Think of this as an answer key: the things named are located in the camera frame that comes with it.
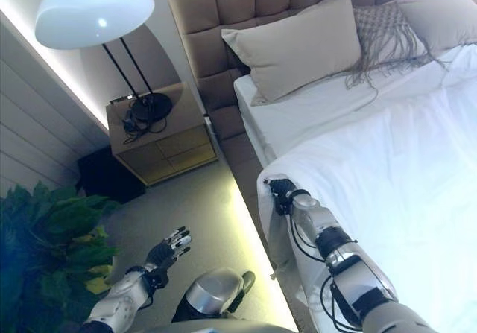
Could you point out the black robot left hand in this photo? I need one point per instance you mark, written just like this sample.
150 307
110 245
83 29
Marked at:
164 253

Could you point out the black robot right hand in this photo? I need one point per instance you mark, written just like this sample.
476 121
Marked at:
281 187

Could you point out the white duvet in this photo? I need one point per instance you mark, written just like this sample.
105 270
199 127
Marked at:
391 199

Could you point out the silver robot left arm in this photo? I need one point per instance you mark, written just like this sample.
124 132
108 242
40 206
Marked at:
119 299

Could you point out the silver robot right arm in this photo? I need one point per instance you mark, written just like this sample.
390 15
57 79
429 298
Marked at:
335 247

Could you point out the silver robot left leg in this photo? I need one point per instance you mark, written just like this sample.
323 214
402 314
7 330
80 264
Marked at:
212 288

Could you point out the white fitted mattress sheet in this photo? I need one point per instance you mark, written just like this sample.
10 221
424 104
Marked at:
298 124

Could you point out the black box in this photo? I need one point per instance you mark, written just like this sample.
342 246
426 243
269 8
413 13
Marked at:
108 180

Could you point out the wooden nightstand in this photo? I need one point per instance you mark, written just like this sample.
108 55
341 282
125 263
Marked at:
167 154

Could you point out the green leafy plant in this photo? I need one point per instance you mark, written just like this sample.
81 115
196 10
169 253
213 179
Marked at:
48 243

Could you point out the large beige pillow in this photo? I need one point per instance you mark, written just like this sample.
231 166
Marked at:
439 20
298 50

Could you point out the tufted upholstered headboard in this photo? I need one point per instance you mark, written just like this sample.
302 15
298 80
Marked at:
242 5

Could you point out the grey knit fringed cushion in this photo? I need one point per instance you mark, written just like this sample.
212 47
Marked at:
384 27

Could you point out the white dome table lamp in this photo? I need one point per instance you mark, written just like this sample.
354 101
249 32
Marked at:
93 9

